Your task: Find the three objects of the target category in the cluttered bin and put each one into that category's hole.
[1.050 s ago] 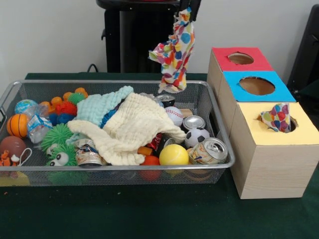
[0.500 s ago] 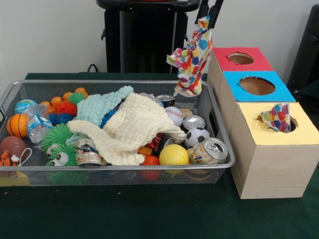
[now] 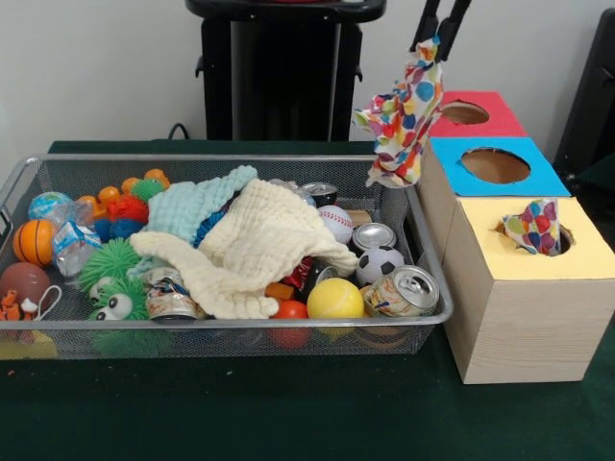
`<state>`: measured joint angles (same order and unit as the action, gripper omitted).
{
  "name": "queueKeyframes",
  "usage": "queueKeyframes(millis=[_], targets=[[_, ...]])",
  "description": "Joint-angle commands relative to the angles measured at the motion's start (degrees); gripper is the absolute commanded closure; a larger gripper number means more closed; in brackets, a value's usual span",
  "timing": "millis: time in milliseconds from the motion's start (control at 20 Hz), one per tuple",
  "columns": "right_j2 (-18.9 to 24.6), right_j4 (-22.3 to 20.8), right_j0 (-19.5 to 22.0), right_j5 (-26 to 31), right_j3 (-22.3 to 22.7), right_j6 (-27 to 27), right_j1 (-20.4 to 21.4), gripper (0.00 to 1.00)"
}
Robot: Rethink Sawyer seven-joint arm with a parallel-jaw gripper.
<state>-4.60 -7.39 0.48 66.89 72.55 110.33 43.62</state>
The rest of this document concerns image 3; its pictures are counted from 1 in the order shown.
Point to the light blue knitted cloth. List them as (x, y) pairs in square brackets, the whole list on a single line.
[(187, 201)]

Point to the printed drink can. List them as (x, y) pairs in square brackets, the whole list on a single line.
[(403, 290)]

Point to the crushed clear plastic bottle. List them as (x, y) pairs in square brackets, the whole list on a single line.
[(72, 245)]

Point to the yellow tennis ball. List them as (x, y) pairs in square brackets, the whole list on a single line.
[(335, 298)]

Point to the black upright panel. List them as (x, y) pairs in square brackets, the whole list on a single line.
[(591, 96)]

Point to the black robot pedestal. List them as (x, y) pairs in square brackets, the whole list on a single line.
[(278, 86)]

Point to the blue green globe ball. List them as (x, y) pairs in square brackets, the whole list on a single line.
[(45, 205)]

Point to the cream knitted cloth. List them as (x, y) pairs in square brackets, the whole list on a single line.
[(259, 240)]

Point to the shallow mesh bin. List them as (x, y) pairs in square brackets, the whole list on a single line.
[(216, 341)]

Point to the brown mini football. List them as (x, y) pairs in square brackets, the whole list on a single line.
[(24, 283)]

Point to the wooden box with three holes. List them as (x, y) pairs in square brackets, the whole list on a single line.
[(528, 326)]

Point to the white baseball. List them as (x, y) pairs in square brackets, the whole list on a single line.
[(336, 223)]

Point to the silver drink can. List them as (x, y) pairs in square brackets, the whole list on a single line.
[(374, 236)]

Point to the dark green tablecloth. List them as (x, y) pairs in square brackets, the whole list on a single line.
[(600, 177), (288, 408)]

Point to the small red ball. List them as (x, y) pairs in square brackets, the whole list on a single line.
[(290, 309)]

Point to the colourful polka-dot cloth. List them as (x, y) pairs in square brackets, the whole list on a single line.
[(535, 225), (408, 125)]

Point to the black and white soccer ball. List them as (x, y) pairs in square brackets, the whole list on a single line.
[(379, 265)]

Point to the orange mini basketball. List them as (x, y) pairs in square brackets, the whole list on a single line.
[(32, 242)]

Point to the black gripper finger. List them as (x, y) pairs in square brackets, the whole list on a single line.
[(425, 24), (456, 29)]

